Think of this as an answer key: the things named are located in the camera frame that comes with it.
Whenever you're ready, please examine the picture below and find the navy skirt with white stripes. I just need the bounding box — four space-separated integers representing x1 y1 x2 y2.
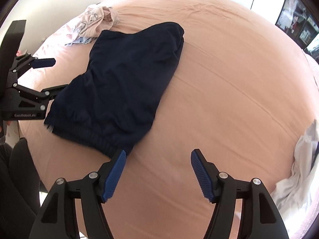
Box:
44 22 184 158

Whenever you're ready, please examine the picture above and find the white garment with navy trim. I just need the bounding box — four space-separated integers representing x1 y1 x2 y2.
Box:
271 120 318 220

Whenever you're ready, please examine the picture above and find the pink printed pajama garment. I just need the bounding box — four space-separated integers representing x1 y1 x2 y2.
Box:
66 4 119 46

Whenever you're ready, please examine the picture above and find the dark glass display cabinet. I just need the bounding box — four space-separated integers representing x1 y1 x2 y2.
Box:
275 0 318 62

